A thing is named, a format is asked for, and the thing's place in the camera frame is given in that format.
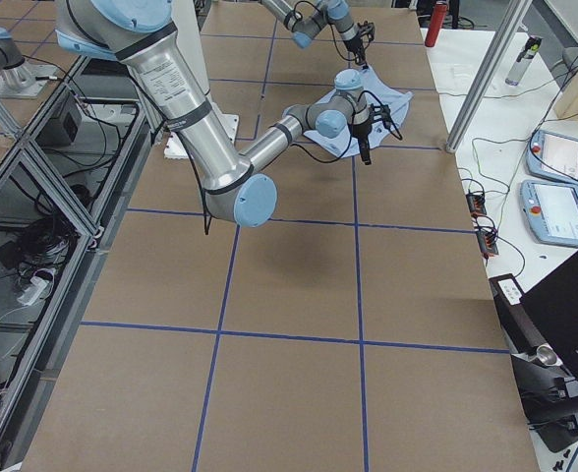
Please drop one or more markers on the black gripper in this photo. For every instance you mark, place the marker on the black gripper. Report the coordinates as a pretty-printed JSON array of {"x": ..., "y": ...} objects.
[
  {"x": 361, "y": 131},
  {"x": 356, "y": 47}
]

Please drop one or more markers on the light blue t-shirt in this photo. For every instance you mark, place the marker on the light blue t-shirt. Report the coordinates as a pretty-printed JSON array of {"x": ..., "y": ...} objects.
[{"x": 327, "y": 121}]

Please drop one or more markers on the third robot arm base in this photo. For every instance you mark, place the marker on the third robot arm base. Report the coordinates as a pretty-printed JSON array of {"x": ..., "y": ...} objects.
[{"x": 17, "y": 75}]

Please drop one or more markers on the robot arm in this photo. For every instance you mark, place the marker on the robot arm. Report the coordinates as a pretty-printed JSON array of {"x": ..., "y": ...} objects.
[
  {"x": 142, "y": 35},
  {"x": 305, "y": 20}
]

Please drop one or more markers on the red cylinder bottle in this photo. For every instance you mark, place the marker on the red cylinder bottle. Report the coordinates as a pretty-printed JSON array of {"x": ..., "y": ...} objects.
[{"x": 440, "y": 9}]

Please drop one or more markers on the small electronics board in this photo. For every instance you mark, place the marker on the small electronics board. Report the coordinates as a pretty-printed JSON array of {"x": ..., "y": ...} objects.
[{"x": 484, "y": 227}]

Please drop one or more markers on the clear water bottle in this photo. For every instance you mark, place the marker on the clear water bottle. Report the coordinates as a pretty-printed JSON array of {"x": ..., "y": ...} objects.
[{"x": 523, "y": 60}]

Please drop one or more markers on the far teach pendant tablet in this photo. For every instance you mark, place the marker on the far teach pendant tablet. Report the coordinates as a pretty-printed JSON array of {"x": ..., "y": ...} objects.
[{"x": 553, "y": 156}]

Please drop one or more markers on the teach pendant tablet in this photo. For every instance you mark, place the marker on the teach pendant tablet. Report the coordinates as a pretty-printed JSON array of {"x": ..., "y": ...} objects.
[
  {"x": 553, "y": 156},
  {"x": 551, "y": 210}
]

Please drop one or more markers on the near teach pendant tablet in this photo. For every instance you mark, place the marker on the near teach pendant tablet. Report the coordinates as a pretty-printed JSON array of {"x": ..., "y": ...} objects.
[{"x": 551, "y": 210}]

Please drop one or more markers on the aluminium frame post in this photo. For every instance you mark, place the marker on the aluminium frame post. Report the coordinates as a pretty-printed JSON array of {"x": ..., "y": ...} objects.
[{"x": 508, "y": 26}]

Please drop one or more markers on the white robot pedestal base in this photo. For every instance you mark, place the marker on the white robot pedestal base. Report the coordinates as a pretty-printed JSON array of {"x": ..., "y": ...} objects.
[{"x": 189, "y": 43}]

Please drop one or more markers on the aluminium frame rack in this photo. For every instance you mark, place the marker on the aluminium frame rack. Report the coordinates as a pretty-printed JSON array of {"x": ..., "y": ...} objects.
[{"x": 69, "y": 159}]

